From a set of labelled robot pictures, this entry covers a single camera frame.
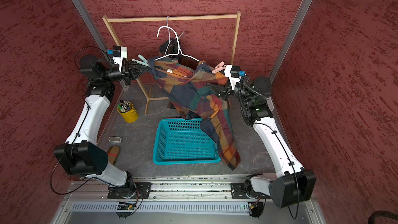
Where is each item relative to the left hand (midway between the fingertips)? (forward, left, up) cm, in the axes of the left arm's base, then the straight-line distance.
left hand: (148, 69), depth 64 cm
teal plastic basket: (-12, -11, -45) cm, 48 cm away
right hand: (-7, -25, 0) cm, 26 cm away
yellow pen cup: (+2, +23, -34) cm, 41 cm away
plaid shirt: (-8, -24, -12) cm, 28 cm away
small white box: (-14, +27, -41) cm, 51 cm away
